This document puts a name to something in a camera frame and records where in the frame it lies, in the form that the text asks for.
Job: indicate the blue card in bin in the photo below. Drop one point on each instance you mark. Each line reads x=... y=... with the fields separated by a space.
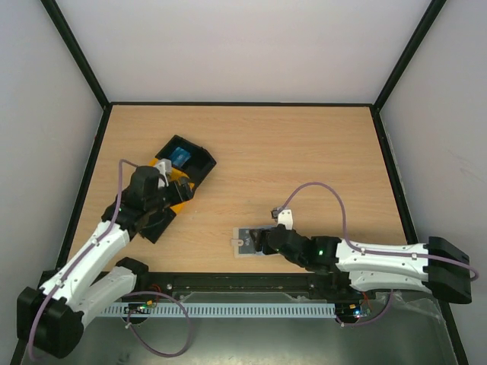
x=179 y=156

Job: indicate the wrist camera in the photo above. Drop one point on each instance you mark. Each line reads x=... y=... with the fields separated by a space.
x=164 y=167
x=283 y=216

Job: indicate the black bin near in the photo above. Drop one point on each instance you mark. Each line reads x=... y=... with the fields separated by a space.
x=157 y=224

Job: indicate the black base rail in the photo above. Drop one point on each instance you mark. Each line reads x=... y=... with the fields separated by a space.
x=334 y=288

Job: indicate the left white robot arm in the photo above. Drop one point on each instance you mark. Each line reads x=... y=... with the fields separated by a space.
x=54 y=316

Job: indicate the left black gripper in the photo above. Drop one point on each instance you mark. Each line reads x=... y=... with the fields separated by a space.
x=184 y=189

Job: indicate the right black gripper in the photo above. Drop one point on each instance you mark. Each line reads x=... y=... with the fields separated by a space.
x=268 y=239

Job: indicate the translucent plastic card holder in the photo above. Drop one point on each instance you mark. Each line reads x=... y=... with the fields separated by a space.
x=251 y=241

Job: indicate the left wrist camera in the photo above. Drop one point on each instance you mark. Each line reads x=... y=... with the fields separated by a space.
x=164 y=167

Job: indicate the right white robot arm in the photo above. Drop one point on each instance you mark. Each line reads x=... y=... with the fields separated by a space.
x=437 y=267

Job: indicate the yellow bin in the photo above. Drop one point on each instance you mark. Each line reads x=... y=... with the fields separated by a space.
x=171 y=192

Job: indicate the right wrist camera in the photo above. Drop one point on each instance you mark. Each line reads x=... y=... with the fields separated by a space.
x=283 y=216

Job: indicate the white slotted cable duct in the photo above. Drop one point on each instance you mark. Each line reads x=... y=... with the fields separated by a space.
x=225 y=310

